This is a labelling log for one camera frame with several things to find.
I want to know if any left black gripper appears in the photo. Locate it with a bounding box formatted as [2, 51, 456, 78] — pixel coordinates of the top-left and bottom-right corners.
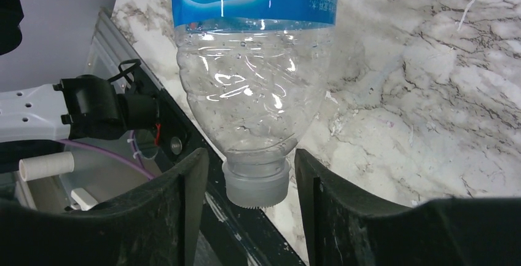
[1, 0, 24, 55]

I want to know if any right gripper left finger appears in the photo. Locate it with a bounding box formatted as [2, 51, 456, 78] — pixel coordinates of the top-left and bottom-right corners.
[1, 151, 206, 265]

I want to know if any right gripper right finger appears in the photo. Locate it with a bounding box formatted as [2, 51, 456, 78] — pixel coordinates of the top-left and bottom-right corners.
[294, 149, 520, 265]

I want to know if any clear bottle blue wrap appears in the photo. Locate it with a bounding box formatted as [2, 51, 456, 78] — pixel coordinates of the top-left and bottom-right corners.
[171, 0, 337, 208]

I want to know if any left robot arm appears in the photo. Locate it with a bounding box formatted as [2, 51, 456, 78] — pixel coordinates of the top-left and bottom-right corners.
[1, 59, 159, 143]

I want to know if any white plastic pipe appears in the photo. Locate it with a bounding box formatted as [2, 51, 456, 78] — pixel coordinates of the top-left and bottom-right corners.
[18, 152, 75, 182]

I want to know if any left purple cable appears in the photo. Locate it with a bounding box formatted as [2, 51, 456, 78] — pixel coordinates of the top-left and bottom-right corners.
[57, 130, 157, 181]

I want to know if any aluminium frame rail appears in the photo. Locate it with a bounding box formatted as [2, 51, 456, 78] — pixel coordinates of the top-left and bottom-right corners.
[84, 8, 164, 93]

